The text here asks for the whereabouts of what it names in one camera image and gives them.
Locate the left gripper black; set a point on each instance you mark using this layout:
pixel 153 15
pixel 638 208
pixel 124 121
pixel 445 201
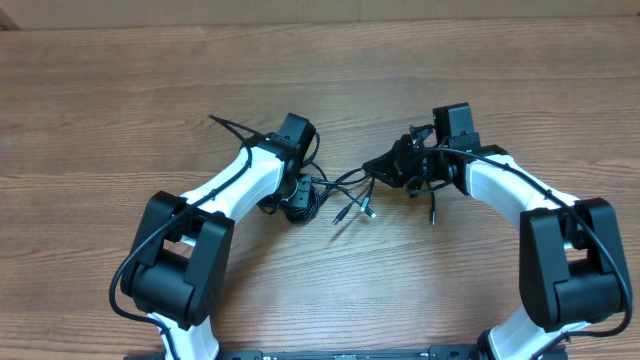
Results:
pixel 302 198

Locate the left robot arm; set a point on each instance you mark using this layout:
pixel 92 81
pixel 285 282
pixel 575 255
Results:
pixel 175 270

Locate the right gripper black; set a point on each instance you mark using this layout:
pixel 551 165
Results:
pixel 405 163

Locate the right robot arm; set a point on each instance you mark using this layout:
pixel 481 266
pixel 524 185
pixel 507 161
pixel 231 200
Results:
pixel 573 275

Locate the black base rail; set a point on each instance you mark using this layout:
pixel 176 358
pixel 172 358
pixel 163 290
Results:
pixel 345 355

